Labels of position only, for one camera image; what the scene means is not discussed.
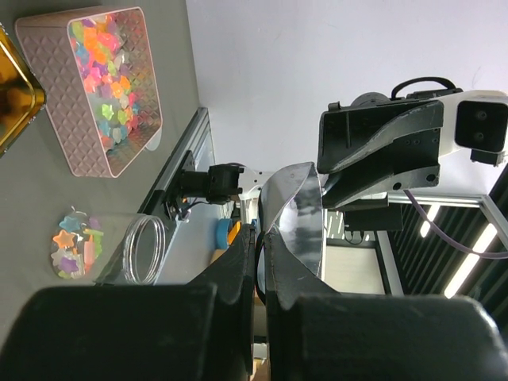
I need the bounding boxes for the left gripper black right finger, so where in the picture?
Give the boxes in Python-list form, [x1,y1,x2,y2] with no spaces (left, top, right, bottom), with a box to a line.
[264,233,504,380]

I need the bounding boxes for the clear plastic jar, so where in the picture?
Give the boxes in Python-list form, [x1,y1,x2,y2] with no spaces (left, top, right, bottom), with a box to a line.
[49,209,167,285]

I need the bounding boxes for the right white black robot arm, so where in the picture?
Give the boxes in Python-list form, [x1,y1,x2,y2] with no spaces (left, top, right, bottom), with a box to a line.
[167,89,464,233]

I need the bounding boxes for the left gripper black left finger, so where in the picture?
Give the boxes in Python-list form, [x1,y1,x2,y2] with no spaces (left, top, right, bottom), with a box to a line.
[1,225,256,380]

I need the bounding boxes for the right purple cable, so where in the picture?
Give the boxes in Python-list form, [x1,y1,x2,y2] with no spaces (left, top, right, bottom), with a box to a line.
[403,189,508,259]

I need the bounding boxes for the pink tin of bright gummies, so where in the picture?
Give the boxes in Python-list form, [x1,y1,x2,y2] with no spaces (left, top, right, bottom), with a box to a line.
[15,6,163,178]

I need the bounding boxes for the silver metal scoop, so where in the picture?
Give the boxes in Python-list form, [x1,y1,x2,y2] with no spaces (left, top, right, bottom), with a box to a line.
[257,162,324,292]

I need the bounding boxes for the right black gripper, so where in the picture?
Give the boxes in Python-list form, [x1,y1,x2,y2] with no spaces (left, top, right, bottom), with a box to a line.
[317,100,443,231]

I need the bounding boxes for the gold tin of star candies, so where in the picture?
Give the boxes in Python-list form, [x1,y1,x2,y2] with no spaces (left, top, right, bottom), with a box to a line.
[1,25,47,156]

